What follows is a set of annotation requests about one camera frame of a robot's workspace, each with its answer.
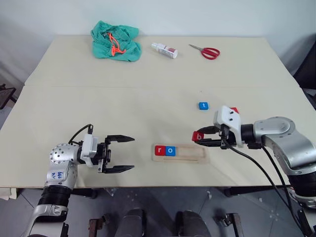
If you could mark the blue letter t block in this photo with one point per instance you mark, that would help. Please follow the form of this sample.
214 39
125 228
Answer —
203 105

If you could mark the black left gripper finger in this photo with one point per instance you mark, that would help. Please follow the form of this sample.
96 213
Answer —
118 169
121 139

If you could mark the black table frame bar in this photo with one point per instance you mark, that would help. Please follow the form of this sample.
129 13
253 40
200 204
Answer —
256 190
85 193

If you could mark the wooden letter tray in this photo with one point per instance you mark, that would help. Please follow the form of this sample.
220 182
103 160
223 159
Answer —
190 154

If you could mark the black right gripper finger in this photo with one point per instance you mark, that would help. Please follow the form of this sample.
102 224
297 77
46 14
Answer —
209 130
211 142

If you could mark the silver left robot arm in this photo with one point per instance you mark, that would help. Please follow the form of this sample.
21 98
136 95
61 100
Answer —
59 158

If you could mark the red letter b block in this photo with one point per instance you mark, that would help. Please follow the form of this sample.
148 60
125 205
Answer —
197 136

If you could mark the blue letter o block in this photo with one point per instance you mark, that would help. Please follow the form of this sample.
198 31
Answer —
170 151

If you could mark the red letter r block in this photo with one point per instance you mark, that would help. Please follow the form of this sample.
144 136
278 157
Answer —
160 150

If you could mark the dark rounded shape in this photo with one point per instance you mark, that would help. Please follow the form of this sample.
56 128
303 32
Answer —
191 224
132 223

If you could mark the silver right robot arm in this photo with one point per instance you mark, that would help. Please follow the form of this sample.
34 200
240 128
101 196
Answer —
279 138

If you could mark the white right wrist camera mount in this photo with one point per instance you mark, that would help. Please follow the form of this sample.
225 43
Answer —
228 118

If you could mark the black stand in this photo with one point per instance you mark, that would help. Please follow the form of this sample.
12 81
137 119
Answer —
6 95

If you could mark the white spray bottle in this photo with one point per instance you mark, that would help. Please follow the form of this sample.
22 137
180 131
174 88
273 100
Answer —
164 50

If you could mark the rusty caster frame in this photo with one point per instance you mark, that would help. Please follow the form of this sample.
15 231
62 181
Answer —
97 225
229 224

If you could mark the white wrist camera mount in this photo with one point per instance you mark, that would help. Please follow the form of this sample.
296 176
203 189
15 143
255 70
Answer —
88 148
228 118

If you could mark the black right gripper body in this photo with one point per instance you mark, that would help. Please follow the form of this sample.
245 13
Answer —
228 140

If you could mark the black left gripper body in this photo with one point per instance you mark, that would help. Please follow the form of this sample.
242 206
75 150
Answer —
103 154

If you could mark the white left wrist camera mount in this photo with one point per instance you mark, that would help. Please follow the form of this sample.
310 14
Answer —
88 148

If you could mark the green crumpled cloth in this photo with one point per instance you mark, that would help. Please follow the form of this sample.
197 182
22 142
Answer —
101 47

